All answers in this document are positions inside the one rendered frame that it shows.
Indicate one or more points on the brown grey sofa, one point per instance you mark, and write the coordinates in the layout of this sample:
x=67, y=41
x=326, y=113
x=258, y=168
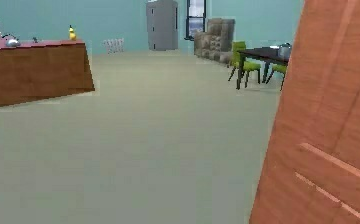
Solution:
x=214, y=41

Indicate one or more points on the green chair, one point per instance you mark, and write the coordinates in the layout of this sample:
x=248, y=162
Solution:
x=244, y=63
x=277, y=70

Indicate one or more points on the grey fridge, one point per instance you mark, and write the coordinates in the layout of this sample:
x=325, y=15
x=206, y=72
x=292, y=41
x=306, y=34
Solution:
x=162, y=26

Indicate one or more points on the white dish rack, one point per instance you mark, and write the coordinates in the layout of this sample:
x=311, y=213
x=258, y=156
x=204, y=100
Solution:
x=114, y=45

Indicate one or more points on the dark framed window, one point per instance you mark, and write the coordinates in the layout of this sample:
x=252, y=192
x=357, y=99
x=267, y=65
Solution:
x=196, y=18

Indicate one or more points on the dark dining table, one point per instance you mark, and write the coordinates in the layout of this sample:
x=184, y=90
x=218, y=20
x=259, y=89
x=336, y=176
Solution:
x=261, y=55

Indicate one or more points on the silver pot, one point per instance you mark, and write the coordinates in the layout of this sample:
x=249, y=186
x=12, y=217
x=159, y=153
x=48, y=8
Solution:
x=284, y=50

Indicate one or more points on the yellow bottle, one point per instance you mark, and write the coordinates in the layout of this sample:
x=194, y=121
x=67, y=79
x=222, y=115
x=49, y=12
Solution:
x=72, y=34

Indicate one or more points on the orange wooden room door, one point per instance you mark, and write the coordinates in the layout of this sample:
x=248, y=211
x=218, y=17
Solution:
x=324, y=126

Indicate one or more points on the brown wooden kitchen counter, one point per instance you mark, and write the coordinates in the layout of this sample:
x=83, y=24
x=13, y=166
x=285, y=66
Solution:
x=38, y=70

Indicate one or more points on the small dark object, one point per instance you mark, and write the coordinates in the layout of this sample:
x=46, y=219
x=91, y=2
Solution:
x=35, y=39

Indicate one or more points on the silver kettle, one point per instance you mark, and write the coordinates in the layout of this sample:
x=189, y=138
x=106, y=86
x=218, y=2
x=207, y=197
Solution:
x=12, y=41

